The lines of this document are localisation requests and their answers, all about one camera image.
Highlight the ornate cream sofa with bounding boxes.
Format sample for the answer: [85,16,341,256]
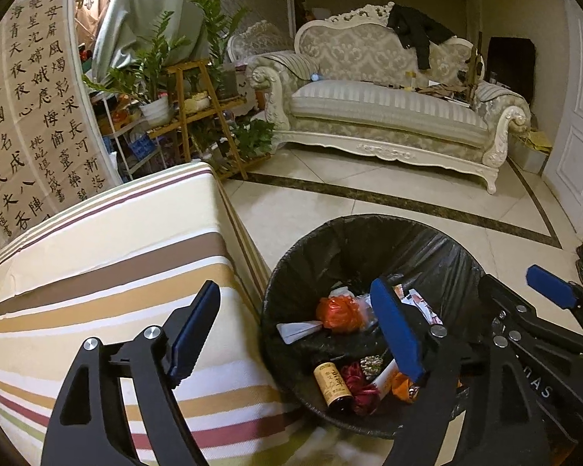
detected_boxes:
[245,4,532,194]

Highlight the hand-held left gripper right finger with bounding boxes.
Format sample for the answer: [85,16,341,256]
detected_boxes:
[369,278,583,466]

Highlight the tall green potted plant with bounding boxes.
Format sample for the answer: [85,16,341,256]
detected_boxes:
[190,0,251,100]

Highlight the white metal rack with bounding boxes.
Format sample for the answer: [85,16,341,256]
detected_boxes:
[90,97,163,185]

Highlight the orange wrapper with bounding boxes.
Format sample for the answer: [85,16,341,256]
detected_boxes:
[391,371,421,405]

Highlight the small leafy potted plant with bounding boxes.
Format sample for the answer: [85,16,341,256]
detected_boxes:
[230,119,275,158]

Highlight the black bag-lined trash bin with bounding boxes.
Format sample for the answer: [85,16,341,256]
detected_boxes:
[260,214,489,440]

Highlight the black jacket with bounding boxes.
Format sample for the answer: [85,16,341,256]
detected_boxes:
[388,4,455,71]

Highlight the calligraphy wall hanging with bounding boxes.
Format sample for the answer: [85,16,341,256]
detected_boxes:
[0,0,120,263]

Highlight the red-orange plastic bag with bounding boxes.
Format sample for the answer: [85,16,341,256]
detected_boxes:
[317,296,365,335]

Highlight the clear plastic wrapper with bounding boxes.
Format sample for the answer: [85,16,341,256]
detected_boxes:
[354,294,377,326]

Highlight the grey storage box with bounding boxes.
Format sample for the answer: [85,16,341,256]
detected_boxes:
[510,129,553,174]

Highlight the white panelled door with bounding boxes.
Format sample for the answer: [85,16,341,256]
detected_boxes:
[541,0,583,238]

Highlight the ornate cream armchair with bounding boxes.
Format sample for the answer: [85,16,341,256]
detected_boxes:
[227,19,297,61]

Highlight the grey-green curtain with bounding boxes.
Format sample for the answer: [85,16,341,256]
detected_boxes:
[92,0,215,76]

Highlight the striped sofa throw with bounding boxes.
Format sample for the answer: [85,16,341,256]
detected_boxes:
[250,52,321,81]

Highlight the green plant in white pot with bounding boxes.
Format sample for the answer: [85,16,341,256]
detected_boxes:
[82,10,192,127]

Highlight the white tube with green text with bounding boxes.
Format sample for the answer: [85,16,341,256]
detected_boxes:
[276,319,324,346]

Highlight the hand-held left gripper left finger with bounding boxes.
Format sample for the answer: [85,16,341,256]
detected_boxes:
[41,279,222,466]

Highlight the white red snack wrapper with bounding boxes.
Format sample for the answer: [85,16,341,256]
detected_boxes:
[401,287,443,326]

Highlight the wooden plant stand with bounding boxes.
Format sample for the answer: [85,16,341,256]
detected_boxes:
[148,59,272,181]

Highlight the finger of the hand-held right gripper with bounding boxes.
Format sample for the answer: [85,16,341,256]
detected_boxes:
[525,265,583,338]
[481,274,583,355]

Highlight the dark rectangular panel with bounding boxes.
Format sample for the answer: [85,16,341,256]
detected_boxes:
[486,36,536,108]

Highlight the brown bottle yellow label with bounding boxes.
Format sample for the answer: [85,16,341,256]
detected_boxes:
[313,362,353,409]

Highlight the striped tablecloth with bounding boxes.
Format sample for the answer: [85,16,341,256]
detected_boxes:
[0,161,312,466]

